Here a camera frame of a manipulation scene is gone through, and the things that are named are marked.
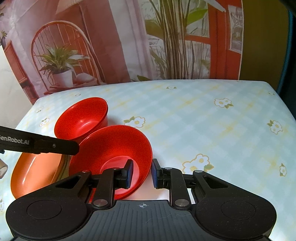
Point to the red bowl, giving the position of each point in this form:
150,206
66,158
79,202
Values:
111,147
82,119

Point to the printed room backdrop cloth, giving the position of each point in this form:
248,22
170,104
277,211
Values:
54,46

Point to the orange square plate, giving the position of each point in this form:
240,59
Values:
35,171

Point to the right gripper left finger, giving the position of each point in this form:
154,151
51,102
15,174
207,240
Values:
110,180

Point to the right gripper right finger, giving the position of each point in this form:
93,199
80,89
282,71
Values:
175,181

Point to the teal curtain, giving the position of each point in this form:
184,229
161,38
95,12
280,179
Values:
288,57

